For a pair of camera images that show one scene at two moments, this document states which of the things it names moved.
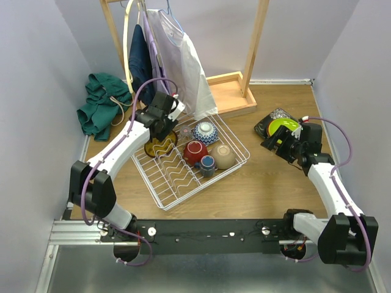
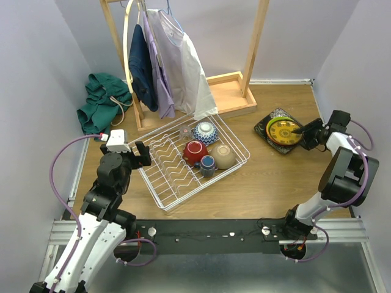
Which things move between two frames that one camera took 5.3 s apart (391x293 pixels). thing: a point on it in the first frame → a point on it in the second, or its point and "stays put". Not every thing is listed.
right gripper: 285,134 → 306,130
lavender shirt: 158,68 stays put
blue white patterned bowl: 206,132 stays put
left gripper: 166,130 → 134,157
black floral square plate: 262,127 stays put
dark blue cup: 207,166 stays put
